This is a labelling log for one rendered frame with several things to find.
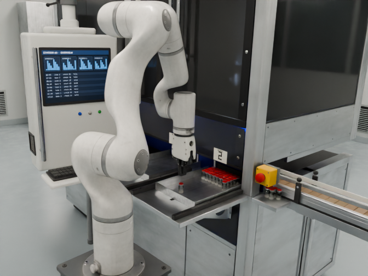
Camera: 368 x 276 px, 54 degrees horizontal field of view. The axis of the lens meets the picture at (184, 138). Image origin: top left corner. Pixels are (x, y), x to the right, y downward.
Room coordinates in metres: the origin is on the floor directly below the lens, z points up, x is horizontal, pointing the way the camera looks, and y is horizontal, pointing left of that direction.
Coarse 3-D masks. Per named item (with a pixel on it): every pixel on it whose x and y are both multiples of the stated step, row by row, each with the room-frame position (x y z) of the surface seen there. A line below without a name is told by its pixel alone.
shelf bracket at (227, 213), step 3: (231, 207) 1.52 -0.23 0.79; (225, 210) 1.51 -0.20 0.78; (228, 210) 1.53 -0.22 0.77; (231, 210) 1.52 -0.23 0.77; (225, 213) 1.51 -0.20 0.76; (228, 213) 1.53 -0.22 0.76; (231, 213) 1.52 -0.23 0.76; (210, 216) 1.45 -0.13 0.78; (213, 216) 1.46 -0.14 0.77; (216, 216) 1.47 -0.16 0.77; (219, 216) 1.49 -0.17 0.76; (222, 216) 1.50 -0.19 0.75; (225, 216) 1.51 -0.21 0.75; (228, 216) 1.53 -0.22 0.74
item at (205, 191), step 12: (204, 168) 1.71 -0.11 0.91; (168, 180) 1.55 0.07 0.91; (180, 180) 1.60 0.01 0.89; (192, 180) 1.62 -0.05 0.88; (204, 180) 1.62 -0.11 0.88; (168, 192) 1.43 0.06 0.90; (192, 192) 1.48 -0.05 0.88; (204, 192) 1.48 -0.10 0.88; (216, 192) 1.48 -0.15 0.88; (228, 192) 1.45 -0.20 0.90; (192, 204) 1.32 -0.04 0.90
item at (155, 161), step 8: (160, 152) 1.95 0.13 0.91; (168, 152) 1.99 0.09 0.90; (152, 160) 1.88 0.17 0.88; (160, 160) 1.89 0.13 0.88; (168, 160) 1.89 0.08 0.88; (152, 168) 1.76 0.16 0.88; (160, 168) 1.77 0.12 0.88; (168, 168) 1.77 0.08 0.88; (176, 168) 1.69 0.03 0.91; (192, 168) 1.77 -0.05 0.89; (144, 176) 1.61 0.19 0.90; (152, 176) 1.59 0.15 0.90
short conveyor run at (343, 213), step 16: (288, 176) 1.57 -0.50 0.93; (288, 192) 1.43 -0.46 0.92; (304, 192) 1.41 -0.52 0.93; (320, 192) 1.35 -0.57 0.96; (336, 192) 1.37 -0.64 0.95; (304, 208) 1.37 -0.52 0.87; (320, 208) 1.32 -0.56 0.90; (336, 208) 1.27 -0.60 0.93; (352, 208) 1.27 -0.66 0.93; (336, 224) 1.26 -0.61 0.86; (352, 224) 1.22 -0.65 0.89
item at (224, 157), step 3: (216, 150) 1.61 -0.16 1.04; (219, 150) 1.60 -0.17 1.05; (216, 153) 1.61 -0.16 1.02; (219, 153) 1.60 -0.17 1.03; (222, 153) 1.58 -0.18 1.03; (225, 153) 1.57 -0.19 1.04; (216, 156) 1.61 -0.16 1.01; (219, 156) 1.60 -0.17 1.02; (222, 156) 1.58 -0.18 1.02; (225, 156) 1.57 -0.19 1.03; (216, 159) 1.61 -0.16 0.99; (219, 159) 1.60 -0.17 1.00; (222, 159) 1.58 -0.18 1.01; (225, 159) 1.57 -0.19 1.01; (222, 162) 1.58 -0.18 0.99; (225, 162) 1.57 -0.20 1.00
